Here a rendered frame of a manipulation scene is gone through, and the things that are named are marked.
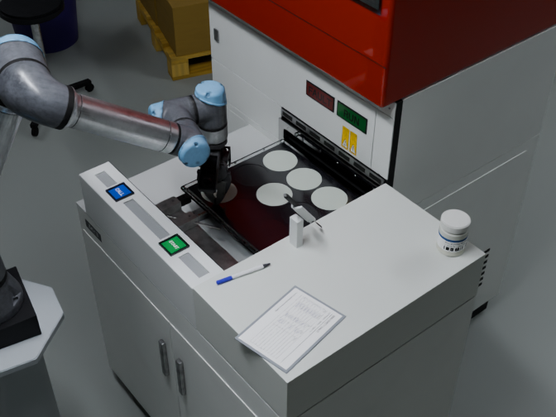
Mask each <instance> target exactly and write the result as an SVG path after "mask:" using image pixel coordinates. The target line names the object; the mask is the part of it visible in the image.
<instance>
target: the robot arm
mask: <svg viewBox="0 0 556 417"><path fill-rule="evenodd" d="M22 118H25V119H27V120H29V121H32V122H35V123H38V124H41V125H43V126H46V127H51V128H54V129H58V130H64V129H65V128H67V127H70V128H73V129H77V130H80V131H83V132H89V133H93V134H95V135H99V136H102V137H107V138H111V139H114V140H118V141H123V142H126V143H130V144H133V145H136V146H142V147H145V148H148V149H152V150H155V151H160V152H164V153H167V154H170V155H173V156H178V157H179V160H180V161H181V162H182V163H183V164H184V165H186V166H188V167H200V169H197V181H198V190H199V192H204V194H205V195H206V197H207V198H208V199H209V200H210V201H211V202H212V203H213V204H216V205H218V204H220V203H221V202H222V200H223V198H224V197H225V195H226V193H227V192H228V189H229V187H230V185H231V182H232V176H231V175H230V174H231V171H228V167H230V165H231V147H230V146H226V145H227V143H228V122H227V98H226V93H225V88H224V86H223V85H222V84H220V83H219V82H217V81H213V80H206V81H203V82H201V84H198V85H197V86H196V88H195V91H194V94H191V95H189V96H184V97H181V98H174V99H170V100H166V101H165V100H163V101H161V102H159V103H153V104H151V105H150V106H149V108H148V114H146V113H141V112H138V111H136V110H132V109H130V108H125V107H122V106H118V105H116V104H113V103H108V102H105V101H102V100H99V99H96V98H91V97H89V96H85V95H83V94H80V93H76V91H75V89H74V88H73V87H72V86H69V85H66V84H62V83H61V82H59V81H58V80H56V79H55V78H54V77H53V76H52V75H51V73H50V70H49V68H48V66H47V63H46V60H45V56H44V53H43V51H42V50H41V48H40V47H39V46H38V45H37V44H36V42H35V41H33V40H32V39H31V38H30V37H28V36H24V35H20V34H9V35H5V36H2V37H0V176H1V173H2V170H3V167H4V165H5V163H6V160H7V157H8V154H9V151H10V150H11V147H12V143H13V141H14V138H15V135H16V134H17V129H18V128H19V125H20V122H21V120H22ZM197 125H198V126H197ZM226 148H228V151H227V149H226ZM227 163H228V165H227ZM216 191H217V194H216V196H217V198H215V196H214V193H216ZM23 302H24V293H23V290H22V287H21V285H20V283H19V282H18V281H17V280H16V279H15V278H14V277H13V276H12V275H11V274H10V273H9V272H8V271H7V270H6V267H5V266H4V263H3V261H2V258H1V255H0V324H3V323H5V322H7V321H8V320H9V319H11V318H12V317H13V316H14V315H15V314H16V313H17V312H18V311H19V310H20V308H21V307H22V305H23Z"/></svg>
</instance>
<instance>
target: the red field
mask: <svg viewBox="0 0 556 417"><path fill-rule="evenodd" d="M307 94H308V95H309V96H310V97H312V98H314V99H315V100H317V101H318V102H320V103H321V104H323V105H324V106H325V107H327V108H329V109H330V110H332V111H333V98H331V97H329V96H328V95H327V94H325V93H324V92H322V91H321V90H319V89H317V88H315V87H314V86H313V85H312V84H310V83H308V82H307Z"/></svg>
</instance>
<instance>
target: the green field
mask: <svg viewBox="0 0 556 417"><path fill-rule="evenodd" d="M338 115H339V116H340V117H342V118H344V119H345V120H347V121H348V122H350V123H351V124H352V125H354V126H355V127H357V128H359V129H360V130H362V131H363V132H365V128H366V120H365V119H364V118H362V117H360V116H358V115H357V114H356V113H354V112H353V111H351V110H350V109H348V108H346V107H345V106H343V105H342V104H341V103H338Z"/></svg>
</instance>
